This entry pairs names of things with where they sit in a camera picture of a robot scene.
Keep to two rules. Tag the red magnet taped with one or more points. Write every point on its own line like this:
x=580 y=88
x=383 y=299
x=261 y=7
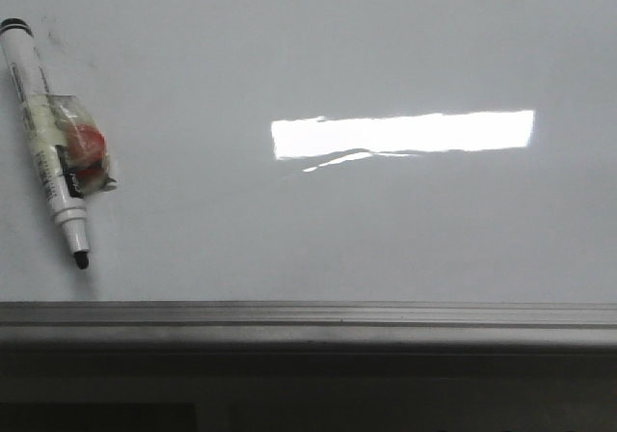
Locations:
x=87 y=154

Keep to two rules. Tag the white whiteboard marker pen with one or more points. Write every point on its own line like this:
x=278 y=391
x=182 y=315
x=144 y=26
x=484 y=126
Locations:
x=47 y=142

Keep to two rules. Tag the white whiteboard with aluminium frame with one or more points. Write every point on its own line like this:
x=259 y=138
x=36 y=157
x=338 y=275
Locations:
x=324 y=172

